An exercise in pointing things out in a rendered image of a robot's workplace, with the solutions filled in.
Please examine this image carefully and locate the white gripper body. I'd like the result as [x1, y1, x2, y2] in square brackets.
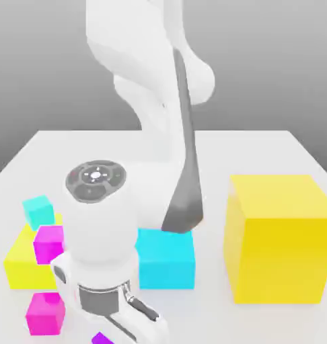
[71, 304, 171, 344]

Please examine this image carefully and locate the small purple cube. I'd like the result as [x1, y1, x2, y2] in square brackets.
[91, 331, 115, 344]

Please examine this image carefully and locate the small magenta cube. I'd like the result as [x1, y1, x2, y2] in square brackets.
[25, 292, 67, 337]
[33, 224, 65, 266]

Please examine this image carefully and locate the small cyan cube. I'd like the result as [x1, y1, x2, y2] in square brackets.
[22, 195, 56, 232]

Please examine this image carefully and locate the large cyan box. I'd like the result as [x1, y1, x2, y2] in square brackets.
[134, 228, 196, 291]

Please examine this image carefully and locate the large lemon yellow box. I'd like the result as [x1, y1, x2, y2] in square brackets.
[3, 213, 65, 291]

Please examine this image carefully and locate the large golden yellow box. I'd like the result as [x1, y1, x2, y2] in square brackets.
[223, 174, 327, 305]

